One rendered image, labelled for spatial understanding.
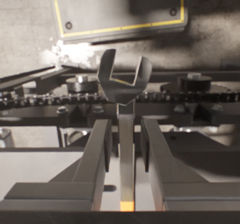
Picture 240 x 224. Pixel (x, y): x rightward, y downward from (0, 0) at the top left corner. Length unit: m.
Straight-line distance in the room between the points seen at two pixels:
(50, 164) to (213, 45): 1.37
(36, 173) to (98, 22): 0.89
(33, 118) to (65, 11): 0.71
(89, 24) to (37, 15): 0.54
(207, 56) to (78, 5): 0.94
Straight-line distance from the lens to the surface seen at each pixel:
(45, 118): 0.45
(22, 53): 1.52
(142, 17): 1.01
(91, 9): 1.03
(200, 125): 0.48
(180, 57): 1.38
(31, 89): 0.58
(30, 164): 0.21
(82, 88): 0.44
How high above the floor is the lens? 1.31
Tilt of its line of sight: 72 degrees down
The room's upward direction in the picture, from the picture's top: 175 degrees counter-clockwise
